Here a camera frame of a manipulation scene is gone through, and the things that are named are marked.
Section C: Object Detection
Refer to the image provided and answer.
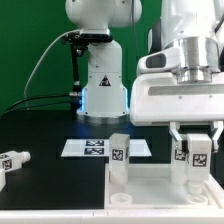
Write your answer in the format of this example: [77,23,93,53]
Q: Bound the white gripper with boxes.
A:
[130,72,224,153]

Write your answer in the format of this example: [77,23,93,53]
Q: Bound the paper sheet with markers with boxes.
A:
[61,139,151,157]

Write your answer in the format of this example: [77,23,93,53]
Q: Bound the white obstacle left bar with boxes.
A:
[0,169,6,192]

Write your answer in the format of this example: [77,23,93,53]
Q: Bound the white obstacle bar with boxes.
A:
[0,169,6,192]
[0,209,224,224]

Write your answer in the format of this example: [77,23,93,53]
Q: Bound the grey cable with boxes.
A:
[23,29,79,101]

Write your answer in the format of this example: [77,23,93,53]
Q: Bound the black camera stand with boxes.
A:
[61,29,113,119]

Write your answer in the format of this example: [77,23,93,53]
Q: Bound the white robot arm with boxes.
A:
[65,0,224,149]

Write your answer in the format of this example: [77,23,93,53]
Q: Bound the black cables on table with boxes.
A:
[0,94,81,118]

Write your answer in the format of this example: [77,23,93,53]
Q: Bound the white square table top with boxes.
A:
[104,164,224,209]

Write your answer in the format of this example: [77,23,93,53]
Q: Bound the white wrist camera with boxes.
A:
[136,47,181,76]

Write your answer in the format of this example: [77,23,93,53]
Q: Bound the white obstacle front bar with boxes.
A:
[0,209,224,224]

